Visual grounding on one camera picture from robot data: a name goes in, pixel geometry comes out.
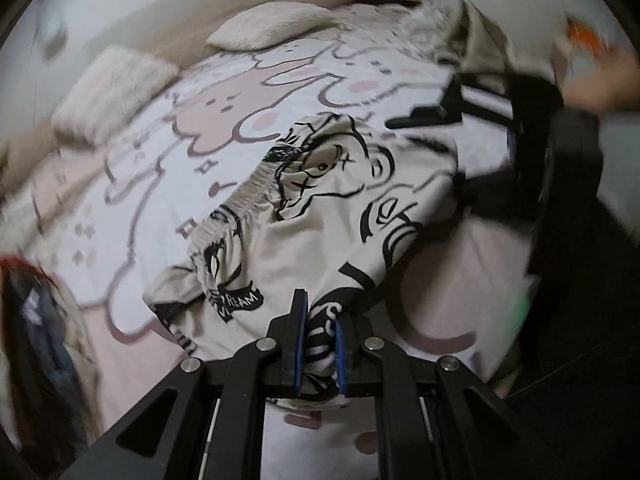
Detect bear pattern bed cover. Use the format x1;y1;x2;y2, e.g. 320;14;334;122
1;2;558;479

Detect right fluffy white pillow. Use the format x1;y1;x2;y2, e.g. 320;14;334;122
205;1;333;52

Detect beige graffiti print pants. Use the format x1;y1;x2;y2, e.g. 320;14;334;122
143;113;458;408

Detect stack of folded clothes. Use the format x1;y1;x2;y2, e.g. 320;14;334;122
1;255;103;469

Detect fluffy white pillow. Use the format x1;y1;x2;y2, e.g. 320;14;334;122
205;1;333;52
51;46;179;146

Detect left fluffy white pillow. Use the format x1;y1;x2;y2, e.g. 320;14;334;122
51;46;179;146

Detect person right hand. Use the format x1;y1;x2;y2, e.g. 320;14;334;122
563;55;640;115

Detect beige long bolster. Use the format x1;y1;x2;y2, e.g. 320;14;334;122
1;0;352;193

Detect crumpled olive garment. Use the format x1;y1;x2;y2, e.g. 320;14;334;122
432;0;515;74

